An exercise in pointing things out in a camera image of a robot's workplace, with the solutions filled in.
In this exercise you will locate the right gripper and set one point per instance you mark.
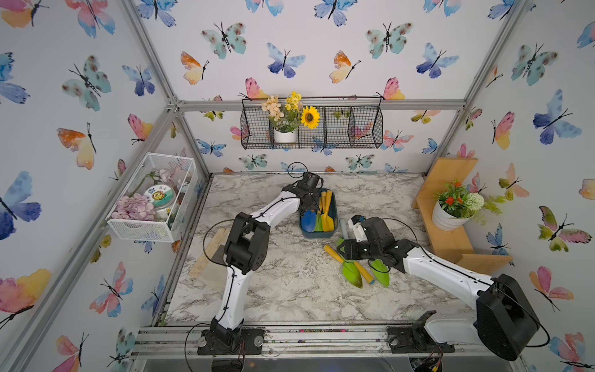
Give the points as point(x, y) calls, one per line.
point(349, 246)

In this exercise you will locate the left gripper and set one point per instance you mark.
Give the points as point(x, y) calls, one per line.
point(314, 205)

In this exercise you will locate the blue shovel wooden handle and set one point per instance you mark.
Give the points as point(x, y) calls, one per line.
point(309, 221)

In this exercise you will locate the green narrow shovel yellow handle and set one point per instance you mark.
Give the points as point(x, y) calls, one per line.
point(380, 272)

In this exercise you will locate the green leaf shovel yellow handle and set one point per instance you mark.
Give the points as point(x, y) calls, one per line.
point(318, 222)

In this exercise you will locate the yellow scoop shovel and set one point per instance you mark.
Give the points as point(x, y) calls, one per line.
point(323, 196)

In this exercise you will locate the green trowel light-blue handle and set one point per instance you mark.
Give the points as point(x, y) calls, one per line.
point(366, 276)

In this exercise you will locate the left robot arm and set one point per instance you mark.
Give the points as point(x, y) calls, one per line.
point(248, 240)

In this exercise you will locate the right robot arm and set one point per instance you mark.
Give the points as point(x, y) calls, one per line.
point(502, 319)

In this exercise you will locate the light blue plastic scoop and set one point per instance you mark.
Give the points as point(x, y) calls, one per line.
point(344, 229)

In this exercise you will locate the sunflower bouquet white pot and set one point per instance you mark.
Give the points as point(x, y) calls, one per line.
point(287, 117)

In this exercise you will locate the wooden zigzag shelf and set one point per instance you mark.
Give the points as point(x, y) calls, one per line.
point(447, 236)

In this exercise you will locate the red flower plant white pot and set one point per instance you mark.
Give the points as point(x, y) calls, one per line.
point(457, 205)

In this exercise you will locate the round green tin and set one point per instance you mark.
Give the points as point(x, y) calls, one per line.
point(160, 195)

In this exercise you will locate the pink artificial flowers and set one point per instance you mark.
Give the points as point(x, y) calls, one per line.
point(138, 207)

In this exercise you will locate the black wire wall basket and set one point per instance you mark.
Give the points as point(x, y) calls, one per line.
point(340, 123)

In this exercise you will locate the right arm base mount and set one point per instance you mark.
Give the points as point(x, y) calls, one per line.
point(413, 338)

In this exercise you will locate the white wire mesh basket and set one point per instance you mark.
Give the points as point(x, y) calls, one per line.
point(180, 173)

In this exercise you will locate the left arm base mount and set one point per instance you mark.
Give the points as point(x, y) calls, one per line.
point(241, 341)

